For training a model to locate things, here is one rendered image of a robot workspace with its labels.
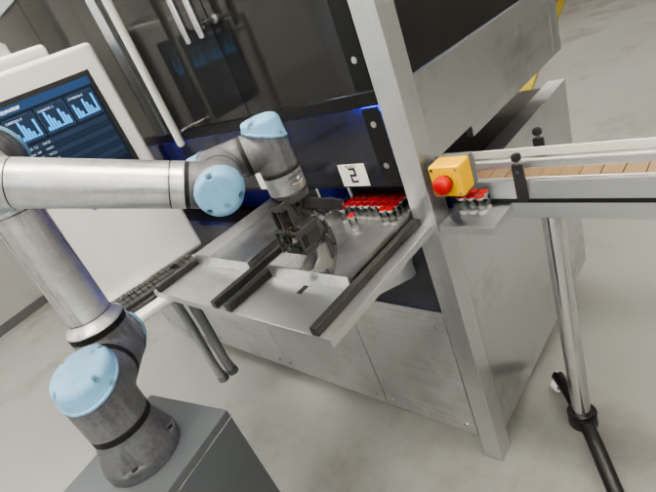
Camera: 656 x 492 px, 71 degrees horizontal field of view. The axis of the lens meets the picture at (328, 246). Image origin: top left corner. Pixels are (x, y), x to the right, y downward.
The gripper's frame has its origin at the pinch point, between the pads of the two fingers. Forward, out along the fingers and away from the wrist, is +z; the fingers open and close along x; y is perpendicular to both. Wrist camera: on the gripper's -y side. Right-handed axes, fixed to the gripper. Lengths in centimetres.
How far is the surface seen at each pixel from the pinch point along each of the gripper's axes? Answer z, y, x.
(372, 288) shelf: 3.7, 0.3, 10.2
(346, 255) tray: 3.5, -9.4, -4.3
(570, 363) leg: 56, -39, 32
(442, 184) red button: -8.7, -20.7, 18.9
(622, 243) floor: 92, -150, 21
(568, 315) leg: 39, -39, 33
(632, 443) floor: 92, -45, 43
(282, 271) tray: 1.5, 1.9, -14.8
